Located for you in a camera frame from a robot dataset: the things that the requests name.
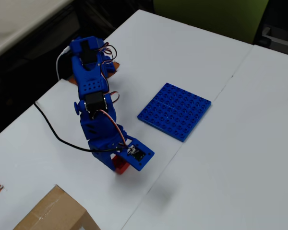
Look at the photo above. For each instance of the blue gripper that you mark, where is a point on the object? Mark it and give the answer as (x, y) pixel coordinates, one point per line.
(102, 156)

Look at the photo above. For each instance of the red 2x2 block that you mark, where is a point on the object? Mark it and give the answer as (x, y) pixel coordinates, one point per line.
(120, 168)

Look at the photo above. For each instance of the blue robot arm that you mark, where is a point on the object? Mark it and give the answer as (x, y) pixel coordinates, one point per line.
(91, 81)

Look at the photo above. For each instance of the brown cardboard box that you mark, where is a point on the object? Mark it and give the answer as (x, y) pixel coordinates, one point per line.
(57, 210)

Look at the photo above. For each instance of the blue 8x8 studded baseplate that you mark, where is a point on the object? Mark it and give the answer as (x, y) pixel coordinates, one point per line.
(175, 110)

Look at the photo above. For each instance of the white side desk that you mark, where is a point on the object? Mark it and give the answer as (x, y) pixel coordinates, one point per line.
(19, 21)

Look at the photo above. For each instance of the green padded chair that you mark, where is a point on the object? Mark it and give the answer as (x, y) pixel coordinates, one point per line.
(211, 16)

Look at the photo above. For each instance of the grey metal box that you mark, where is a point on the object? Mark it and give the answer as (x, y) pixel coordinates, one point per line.
(278, 39)

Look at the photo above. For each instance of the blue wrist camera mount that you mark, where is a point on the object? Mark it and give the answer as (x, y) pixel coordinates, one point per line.
(146, 157)

